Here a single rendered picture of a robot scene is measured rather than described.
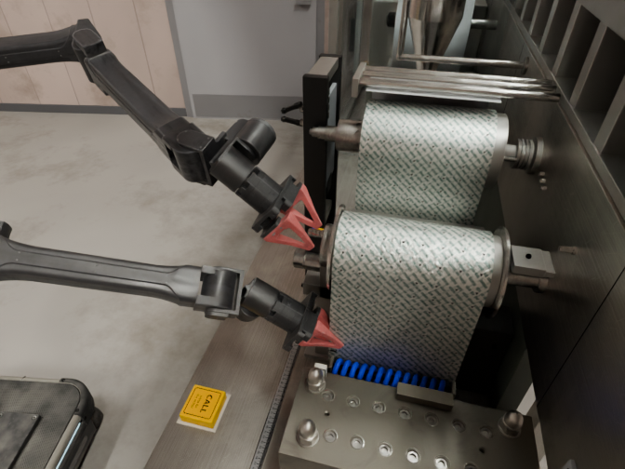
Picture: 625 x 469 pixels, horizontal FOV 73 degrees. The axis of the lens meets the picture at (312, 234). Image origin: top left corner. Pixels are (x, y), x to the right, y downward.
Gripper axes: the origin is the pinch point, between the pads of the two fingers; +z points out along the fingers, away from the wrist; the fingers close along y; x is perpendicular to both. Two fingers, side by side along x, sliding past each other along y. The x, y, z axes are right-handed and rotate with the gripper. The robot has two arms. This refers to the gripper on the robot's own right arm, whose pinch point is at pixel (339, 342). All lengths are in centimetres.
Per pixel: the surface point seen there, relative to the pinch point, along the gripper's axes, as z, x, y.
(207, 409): -13.2, -24.4, 11.1
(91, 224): -111, -188, -134
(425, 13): -15, 39, -72
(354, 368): 4.5, -0.6, 2.8
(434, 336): 10.3, 14.4, 0.2
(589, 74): 5, 54, -24
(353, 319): -1.8, 7.9, 0.3
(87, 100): -218, -234, -295
